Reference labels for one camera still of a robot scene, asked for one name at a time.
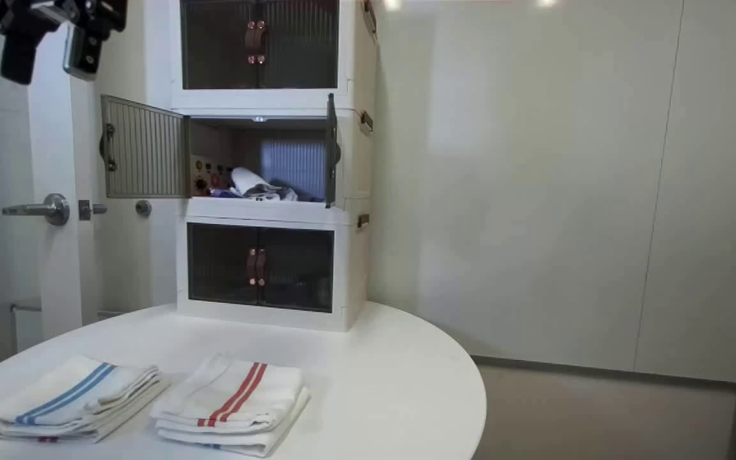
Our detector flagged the white rolled cloth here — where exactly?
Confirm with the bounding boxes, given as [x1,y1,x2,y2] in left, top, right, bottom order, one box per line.
[228,165,274,198]

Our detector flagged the dark translucent cabinet door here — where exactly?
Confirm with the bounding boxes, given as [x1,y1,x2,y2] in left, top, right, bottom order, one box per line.
[252,0,339,88]
[187,223,257,308]
[97,91,190,202]
[252,228,336,315]
[180,0,257,88]
[323,88,341,212]

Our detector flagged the silver door latch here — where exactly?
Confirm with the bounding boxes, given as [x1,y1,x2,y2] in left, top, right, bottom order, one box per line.
[75,198,110,223]

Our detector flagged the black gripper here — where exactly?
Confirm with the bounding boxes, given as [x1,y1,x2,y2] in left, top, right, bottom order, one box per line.
[0,0,130,86]

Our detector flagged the red striped white towel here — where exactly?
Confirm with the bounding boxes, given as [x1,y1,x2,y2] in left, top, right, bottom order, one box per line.
[147,352,312,460]

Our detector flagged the white room door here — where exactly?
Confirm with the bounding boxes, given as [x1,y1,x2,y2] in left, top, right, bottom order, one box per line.
[0,0,87,341]

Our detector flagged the blue checked cloth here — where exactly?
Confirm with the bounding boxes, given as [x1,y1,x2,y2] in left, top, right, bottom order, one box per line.
[261,175,326,203]

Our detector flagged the white stackable cabinet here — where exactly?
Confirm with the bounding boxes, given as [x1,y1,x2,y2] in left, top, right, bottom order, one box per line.
[173,198,372,331]
[165,0,381,117]
[180,104,378,228]

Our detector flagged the blue striped white towel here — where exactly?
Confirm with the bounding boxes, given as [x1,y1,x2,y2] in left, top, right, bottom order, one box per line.
[0,356,171,444]

